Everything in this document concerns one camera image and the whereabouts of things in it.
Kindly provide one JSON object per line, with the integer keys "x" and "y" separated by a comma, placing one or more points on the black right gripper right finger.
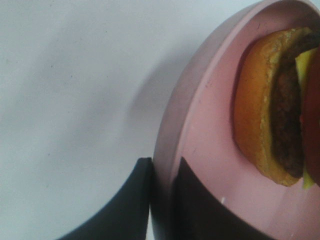
{"x": 198, "y": 215}

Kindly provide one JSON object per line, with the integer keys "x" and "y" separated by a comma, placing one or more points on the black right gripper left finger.
{"x": 125, "y": 216}

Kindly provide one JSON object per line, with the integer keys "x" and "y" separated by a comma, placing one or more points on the pink round plate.
{"x": 197, "y": 125}

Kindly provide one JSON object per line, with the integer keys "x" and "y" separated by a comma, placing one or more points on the burger with lettuce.
{"x": 268, "y": 104}

